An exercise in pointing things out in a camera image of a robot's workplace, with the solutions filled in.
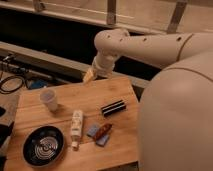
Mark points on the black object at left edge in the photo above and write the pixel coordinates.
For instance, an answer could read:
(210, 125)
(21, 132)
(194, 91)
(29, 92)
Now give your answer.
(5, 131)

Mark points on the brown snack bar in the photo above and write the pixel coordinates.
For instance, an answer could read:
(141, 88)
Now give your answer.
(102, 131)

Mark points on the black striped box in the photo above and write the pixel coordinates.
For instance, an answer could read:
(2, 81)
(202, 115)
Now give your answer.
(113, 108)

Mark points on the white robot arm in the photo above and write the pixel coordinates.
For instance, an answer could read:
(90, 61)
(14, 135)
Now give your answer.
(175, 119)

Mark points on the wooden table board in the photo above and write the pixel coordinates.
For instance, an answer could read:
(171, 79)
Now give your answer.
(90, 98)

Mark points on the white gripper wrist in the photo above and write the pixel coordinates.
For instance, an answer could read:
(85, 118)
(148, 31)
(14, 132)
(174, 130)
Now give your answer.
(101, 66)

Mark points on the blue object on floor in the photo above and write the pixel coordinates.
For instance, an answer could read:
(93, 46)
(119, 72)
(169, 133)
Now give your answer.
(36, 84)

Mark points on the black bowl with spiral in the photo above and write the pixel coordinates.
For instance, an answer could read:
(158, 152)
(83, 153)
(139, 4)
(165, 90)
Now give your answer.
(43, 146)

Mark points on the white plastic bottle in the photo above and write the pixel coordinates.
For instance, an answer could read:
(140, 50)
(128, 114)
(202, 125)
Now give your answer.
(76, 128)

